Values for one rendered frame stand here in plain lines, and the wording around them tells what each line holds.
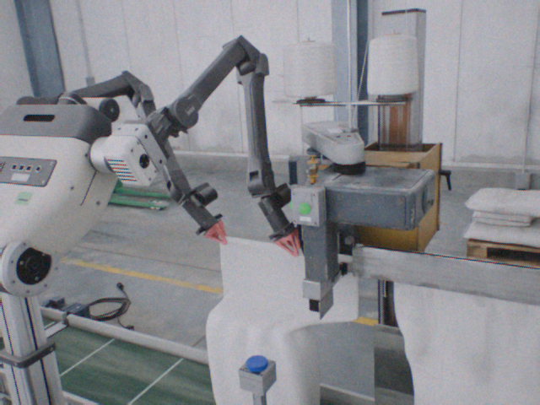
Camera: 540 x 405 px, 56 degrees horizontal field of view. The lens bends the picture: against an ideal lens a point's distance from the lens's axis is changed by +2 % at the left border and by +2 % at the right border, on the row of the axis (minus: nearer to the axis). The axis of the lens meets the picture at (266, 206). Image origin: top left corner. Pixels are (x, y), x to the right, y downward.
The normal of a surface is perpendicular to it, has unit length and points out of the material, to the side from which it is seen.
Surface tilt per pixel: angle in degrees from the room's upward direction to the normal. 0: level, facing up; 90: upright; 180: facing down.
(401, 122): 90
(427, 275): 90
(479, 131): 90
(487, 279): 90
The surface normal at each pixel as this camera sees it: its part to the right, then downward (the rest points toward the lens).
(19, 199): -0.41, -0.40
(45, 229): 0.58, 0.58
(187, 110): 0.73, -0.15
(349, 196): -0.49, 0.28
